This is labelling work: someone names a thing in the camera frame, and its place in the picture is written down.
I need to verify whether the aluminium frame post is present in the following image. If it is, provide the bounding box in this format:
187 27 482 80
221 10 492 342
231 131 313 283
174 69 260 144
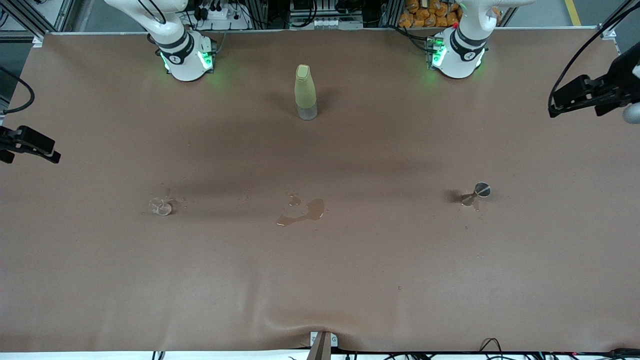
0 0 76 41
597 0 640 40

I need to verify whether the steel double-ended jigger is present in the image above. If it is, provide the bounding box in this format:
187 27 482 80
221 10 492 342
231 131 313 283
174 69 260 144
460 182 492 207

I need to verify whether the clear glass cup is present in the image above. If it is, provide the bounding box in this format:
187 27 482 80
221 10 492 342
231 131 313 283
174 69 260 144
149 196 174 217

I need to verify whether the pile of orange items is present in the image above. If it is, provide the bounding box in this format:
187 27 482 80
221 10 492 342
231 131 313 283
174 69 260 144
398 0 501 29

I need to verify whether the metal mount bracket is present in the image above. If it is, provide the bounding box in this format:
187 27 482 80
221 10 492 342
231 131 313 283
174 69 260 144
310 331 339 360

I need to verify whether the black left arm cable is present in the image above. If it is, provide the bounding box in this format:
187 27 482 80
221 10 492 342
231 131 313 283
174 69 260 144
548 0 640 108

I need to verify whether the brown liquid puddle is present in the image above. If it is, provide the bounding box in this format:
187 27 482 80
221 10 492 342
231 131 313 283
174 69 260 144
276 195 327 227

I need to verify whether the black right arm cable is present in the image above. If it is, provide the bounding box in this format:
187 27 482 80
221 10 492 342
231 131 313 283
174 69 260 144
0 0 167 116

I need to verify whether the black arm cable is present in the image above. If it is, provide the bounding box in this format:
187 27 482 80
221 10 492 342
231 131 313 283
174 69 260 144
548 0 640 108
0 0 167 116

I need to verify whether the brown table mat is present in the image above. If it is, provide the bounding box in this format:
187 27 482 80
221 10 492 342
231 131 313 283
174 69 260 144
0 27 640 353

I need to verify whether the white power strip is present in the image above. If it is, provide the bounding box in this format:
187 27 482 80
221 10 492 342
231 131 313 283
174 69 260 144
197 0 251 31

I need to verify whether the translucent yellow-green bottle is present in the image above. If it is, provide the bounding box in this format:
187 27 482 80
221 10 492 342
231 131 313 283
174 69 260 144
294 64 319 121

